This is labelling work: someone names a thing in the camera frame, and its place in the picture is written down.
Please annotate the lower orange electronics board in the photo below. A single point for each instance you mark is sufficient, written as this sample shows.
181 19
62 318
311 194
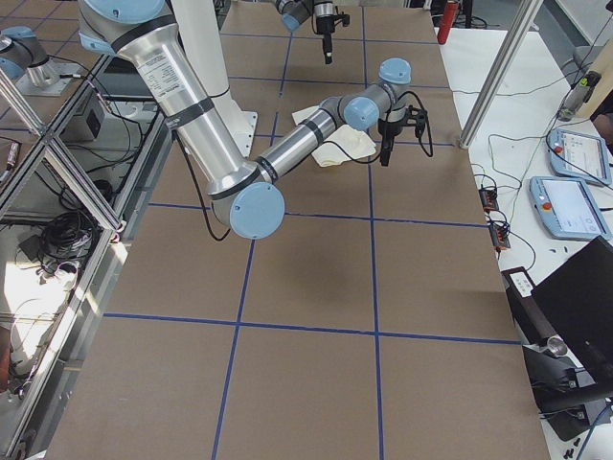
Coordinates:
499 234

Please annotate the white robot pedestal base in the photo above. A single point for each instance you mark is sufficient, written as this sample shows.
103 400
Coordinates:
199 33

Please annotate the aluminium frame post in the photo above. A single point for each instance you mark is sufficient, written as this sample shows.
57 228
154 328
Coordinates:
510 46

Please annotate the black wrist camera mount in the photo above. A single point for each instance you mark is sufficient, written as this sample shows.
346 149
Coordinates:
416 118
341 18

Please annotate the aluminium side frame rack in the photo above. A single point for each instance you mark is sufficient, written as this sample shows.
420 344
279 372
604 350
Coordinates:
79 161

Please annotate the orange electronics board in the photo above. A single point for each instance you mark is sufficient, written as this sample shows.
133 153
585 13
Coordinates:
488 197
499 234

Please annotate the upper blue teach pendant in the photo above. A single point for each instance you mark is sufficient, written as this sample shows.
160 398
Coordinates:
579 155

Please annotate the cream long sleeve cat shirt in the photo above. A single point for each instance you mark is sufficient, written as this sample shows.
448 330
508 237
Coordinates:
344 143

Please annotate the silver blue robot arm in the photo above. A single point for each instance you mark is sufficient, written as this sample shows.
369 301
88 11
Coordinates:
295 13
176 49

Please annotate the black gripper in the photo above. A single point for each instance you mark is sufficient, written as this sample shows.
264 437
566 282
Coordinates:
387 129
325 28

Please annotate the blue teach pendant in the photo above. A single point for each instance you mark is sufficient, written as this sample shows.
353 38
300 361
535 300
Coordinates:
567 209
579 155

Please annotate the upper orange electronics board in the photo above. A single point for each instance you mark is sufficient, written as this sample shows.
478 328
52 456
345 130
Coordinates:
488 197

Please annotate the red cylinder tube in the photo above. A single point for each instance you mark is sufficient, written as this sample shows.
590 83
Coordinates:
447 21

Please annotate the lower blue teach pendant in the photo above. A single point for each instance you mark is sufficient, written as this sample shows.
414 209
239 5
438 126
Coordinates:
567 209

